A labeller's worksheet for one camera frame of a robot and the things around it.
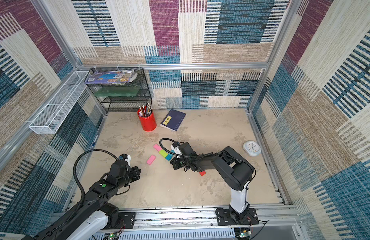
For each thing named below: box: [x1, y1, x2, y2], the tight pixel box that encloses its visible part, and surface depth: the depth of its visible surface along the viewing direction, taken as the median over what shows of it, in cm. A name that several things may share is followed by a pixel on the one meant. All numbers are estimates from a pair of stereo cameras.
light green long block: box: [159, 149, 168, 158], surface depth 97 cm
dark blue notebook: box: [160, 109, 187, 132], surface depth 117 cm
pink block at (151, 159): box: [146, 154, 156, 165], surface depth 96 cm
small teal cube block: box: [165, 153, 174, 161], surface depth 96 cm
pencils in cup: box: [138, 102, 153, 117], surface depth 104 cm
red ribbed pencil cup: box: [137, 106, 157, 132], surface depth 104 cm
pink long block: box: [153, 143, 163, 152], surface depth 101 cm
